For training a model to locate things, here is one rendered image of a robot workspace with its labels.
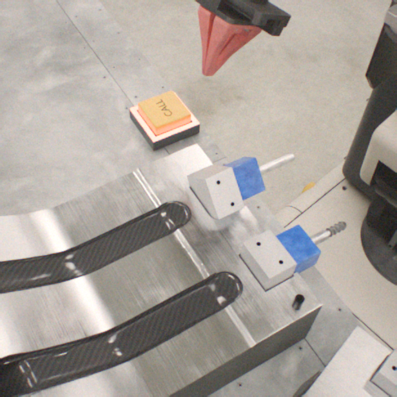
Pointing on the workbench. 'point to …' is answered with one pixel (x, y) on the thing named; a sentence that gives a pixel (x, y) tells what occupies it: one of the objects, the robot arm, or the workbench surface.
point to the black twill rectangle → (307, 385)
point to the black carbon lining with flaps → (6, 266)
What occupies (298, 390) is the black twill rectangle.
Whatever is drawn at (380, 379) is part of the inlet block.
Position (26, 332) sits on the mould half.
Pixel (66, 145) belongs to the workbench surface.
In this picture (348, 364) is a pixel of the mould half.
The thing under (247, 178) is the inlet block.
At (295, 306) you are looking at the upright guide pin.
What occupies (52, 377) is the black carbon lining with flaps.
